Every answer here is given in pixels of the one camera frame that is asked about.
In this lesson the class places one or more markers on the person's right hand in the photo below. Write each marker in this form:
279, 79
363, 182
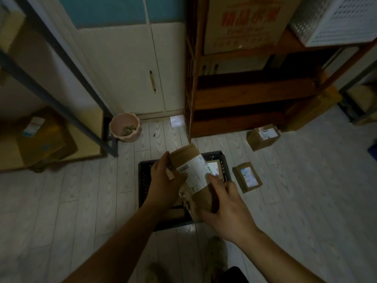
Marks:
232, 215

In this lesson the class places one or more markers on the person's left hand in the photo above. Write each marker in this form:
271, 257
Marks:
160, 188

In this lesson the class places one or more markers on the person's right thumb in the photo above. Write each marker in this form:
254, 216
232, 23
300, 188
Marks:
209, 217

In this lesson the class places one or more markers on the person's left thumb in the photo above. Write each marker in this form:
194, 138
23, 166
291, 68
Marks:
165, 162

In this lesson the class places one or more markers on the brown parcel with white label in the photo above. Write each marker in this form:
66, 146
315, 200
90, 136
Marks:
194, 176

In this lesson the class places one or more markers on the person's right forearm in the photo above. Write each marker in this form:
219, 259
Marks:
274, 259

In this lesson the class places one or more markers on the person's left forearm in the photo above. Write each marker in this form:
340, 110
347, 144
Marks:
117, 247

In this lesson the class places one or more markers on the black plastic crate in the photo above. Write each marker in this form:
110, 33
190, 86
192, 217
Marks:
145, 185

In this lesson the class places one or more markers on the beige fuzzy slipper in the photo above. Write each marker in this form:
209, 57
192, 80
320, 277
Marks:
216, 256

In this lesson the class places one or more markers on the white paper sheet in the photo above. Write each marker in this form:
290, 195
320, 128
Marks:
177, 121

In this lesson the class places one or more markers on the small labelled cardboard parcel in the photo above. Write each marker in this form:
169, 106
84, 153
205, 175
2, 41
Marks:
215, 169

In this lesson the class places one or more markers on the pink round waste bin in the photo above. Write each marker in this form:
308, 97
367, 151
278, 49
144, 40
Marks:
125, 129

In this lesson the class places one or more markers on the flat labelled cardboard parcel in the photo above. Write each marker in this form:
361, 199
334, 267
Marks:
246, 177

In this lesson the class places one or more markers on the person's black trousers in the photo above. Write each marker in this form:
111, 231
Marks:
234, 275

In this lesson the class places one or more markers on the cube labelled cardboard parcel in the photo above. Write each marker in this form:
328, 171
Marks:
262, 137

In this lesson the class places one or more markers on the white cabinet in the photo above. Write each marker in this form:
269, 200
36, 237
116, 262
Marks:
129, 64

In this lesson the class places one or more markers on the brown wooden shelf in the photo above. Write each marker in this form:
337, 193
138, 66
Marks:
250, 94

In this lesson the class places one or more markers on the large labelled cardboard box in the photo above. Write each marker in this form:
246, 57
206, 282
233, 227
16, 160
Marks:
47, 138

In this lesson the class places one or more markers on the white box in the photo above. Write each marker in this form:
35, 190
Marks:
241, 64

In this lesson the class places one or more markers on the grey metal storage rack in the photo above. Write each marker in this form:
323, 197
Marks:
53, 97

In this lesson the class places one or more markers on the large red-printed cardboard box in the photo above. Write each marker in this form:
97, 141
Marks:
250, 23

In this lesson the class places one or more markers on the blue object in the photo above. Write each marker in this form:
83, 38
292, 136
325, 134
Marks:
373, 153

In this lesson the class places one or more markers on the yellowish cardboard box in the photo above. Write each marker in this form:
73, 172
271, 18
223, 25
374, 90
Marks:
363, 98

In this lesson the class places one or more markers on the white perforated plastic basket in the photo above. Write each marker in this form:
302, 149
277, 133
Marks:
338, 20

